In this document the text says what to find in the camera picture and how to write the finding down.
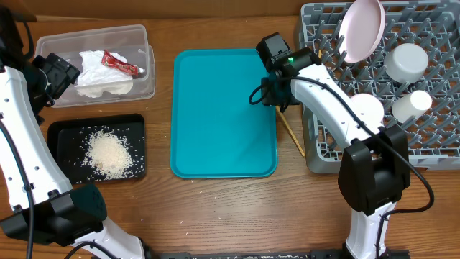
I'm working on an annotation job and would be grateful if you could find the white paper cup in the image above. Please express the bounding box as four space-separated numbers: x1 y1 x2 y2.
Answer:
392 90 432 123

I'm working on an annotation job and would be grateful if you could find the black rectangular tray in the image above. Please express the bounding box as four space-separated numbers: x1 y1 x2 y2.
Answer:
47 114 146 184

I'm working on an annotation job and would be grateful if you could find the grey small bowl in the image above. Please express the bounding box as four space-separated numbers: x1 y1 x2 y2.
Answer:
384 43 429 83

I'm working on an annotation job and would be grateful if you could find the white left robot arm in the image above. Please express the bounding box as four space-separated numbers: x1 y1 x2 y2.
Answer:
1 6 154 258

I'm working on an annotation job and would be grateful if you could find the red snack wrapper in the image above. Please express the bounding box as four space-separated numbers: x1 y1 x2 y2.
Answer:
101 50 141 76

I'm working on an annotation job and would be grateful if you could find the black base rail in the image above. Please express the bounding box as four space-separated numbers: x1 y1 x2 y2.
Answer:
154 250 410 259

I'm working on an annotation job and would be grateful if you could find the white napkin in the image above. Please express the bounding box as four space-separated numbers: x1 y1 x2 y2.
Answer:
75 50 134 98

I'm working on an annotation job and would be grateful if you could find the grey dishwasher rack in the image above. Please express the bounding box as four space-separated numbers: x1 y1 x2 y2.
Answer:
297 1 459 171

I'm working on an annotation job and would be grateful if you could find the teal plastic tray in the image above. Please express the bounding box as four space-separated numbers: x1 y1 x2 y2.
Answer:
170 49 278 178

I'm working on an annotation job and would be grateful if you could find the pile of rice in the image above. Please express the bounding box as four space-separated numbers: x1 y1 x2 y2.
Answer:
80 126 135 180

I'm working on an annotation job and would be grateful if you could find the white round plate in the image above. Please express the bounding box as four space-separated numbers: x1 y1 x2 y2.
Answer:
339 0 386 64

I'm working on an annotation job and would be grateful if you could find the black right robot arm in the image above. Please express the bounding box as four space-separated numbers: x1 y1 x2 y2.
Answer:
256 32 410 258

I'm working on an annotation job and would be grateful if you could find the pink bowl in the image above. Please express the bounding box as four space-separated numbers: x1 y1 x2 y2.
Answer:
351 94 385 122

